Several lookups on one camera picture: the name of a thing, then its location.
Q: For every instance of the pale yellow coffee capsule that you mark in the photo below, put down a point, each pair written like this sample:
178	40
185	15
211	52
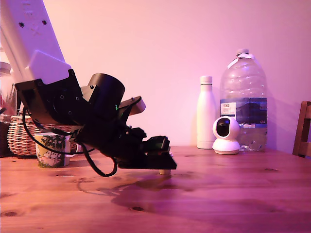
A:
164	172

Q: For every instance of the white insulated bottle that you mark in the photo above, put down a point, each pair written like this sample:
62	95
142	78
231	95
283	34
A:
206	116

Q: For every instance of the white mug with cartoon print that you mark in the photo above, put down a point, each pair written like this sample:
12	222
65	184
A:
51	150

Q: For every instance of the large clear water bottle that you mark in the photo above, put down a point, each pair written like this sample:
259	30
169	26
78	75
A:
245	85

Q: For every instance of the woven wicker basket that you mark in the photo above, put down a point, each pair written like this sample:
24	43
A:
19	136

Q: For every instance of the wooden chair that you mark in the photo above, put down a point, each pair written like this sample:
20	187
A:
302	131

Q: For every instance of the dark jar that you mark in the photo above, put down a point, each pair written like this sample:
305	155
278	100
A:
3	140

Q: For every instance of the glass jar with white lid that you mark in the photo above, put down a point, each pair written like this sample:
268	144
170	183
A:
6	80

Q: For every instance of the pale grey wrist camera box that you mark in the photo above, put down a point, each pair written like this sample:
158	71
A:
137	106

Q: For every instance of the small white round camera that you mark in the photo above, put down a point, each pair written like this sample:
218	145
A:
224	140

